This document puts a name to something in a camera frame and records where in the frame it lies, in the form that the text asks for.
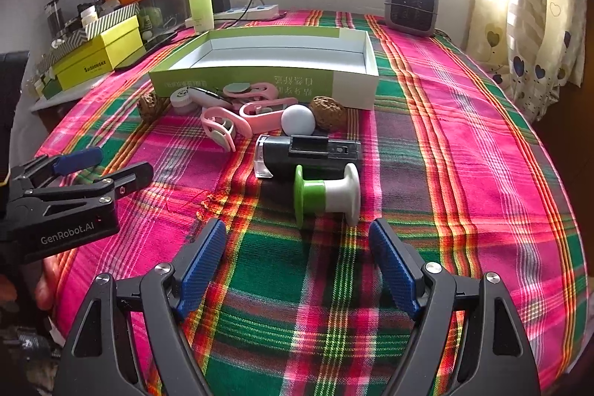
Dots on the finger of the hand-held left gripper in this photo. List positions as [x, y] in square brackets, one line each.
[134, 175]
[79, 159]

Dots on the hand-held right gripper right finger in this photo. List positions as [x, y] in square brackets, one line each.
[394, 270]

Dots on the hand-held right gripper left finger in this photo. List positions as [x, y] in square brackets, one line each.
[204, 266]

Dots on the brown walnut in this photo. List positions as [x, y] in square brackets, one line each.
[149, 106]
[327, 112]

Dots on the white round container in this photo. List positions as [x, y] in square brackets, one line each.
[182, 97]

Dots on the pink and green clip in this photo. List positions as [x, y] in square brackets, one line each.
[267, 110]
[222, 127]
[250, 90]

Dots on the green and white spool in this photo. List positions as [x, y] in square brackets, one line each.
[327, 194]

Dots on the black bike light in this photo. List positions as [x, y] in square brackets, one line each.
[306, 159]

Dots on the green and white cardboard box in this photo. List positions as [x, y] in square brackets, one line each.
[278, 83]

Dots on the white ball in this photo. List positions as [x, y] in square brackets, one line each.
[298, 120]

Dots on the person's left hand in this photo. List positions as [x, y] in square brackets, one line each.
[46, 280]

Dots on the yellow-green box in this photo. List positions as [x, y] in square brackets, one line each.
[93, 52]

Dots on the black phone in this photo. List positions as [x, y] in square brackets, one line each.
[144, 50]

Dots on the plaid blanket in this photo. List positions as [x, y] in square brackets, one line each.
[464, 145]

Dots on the dark glass jar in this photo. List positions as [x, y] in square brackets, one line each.
[52, 13]

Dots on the green striped box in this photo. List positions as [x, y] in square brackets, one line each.
[111, 13]

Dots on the glass tank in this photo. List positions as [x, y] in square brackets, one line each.
[171, 6]

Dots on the green plastic bottle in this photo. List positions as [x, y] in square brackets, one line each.
[200, 6]

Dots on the white power strip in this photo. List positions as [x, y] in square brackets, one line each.
[260, 11]

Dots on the brown wooden wardrobe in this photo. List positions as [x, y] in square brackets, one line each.
[571, 145]

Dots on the grey fan heater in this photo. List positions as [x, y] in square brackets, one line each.
[413, 6]

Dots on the heart print curtain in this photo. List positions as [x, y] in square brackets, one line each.
[533, 29]

